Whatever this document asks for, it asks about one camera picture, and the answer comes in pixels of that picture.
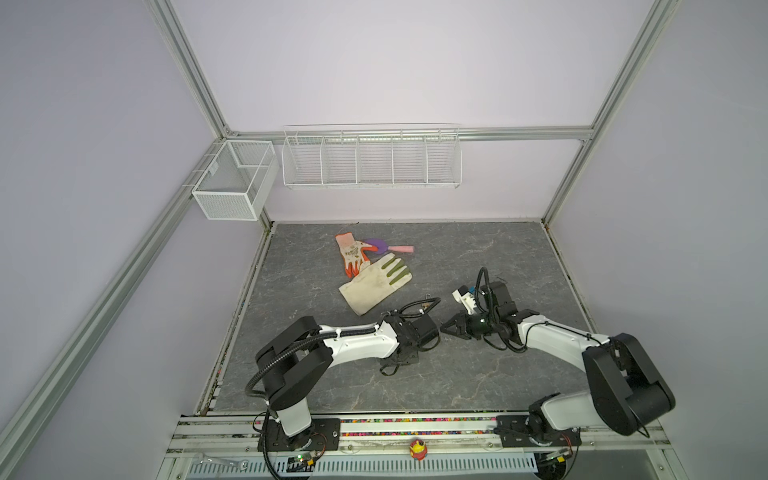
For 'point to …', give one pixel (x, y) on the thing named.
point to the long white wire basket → (422, 158)
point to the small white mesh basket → (235, 184)
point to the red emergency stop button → (418, 449)
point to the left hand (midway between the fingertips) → (402, 360)
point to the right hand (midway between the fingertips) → (442, 331)
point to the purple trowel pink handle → (383, 247)
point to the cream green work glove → (377, 279)
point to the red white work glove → (352, 253)
